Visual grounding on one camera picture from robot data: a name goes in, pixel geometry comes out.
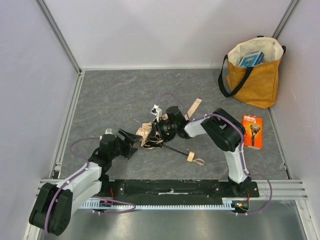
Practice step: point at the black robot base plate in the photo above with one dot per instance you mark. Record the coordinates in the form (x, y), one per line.
(170, 191)

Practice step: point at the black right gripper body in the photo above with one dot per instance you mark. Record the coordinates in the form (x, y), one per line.
(156, 130)

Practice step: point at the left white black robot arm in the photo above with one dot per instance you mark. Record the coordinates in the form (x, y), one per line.
(56, 203)

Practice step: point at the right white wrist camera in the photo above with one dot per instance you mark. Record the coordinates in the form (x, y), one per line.
(157, 112)

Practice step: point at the orange razor package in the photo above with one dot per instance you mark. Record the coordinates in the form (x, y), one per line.
(253, 137)

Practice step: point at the blue razor box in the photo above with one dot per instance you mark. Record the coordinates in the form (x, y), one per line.
(251, 60)

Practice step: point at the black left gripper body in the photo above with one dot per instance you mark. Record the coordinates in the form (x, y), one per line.
(124, 144)

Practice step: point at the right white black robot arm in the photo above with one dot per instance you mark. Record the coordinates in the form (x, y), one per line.
(223, 129)

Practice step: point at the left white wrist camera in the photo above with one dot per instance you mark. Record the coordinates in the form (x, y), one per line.
(108, 131)

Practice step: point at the beige folding umbrella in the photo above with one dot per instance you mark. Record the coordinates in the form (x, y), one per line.
(151, 141)

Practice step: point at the white slotted cable duct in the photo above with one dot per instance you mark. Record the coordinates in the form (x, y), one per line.
(97, 204)

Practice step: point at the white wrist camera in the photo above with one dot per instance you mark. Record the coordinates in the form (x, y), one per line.
(108, 131)
(157, 112)

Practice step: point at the mustard tote bag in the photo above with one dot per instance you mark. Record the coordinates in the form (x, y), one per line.
(253, 85)

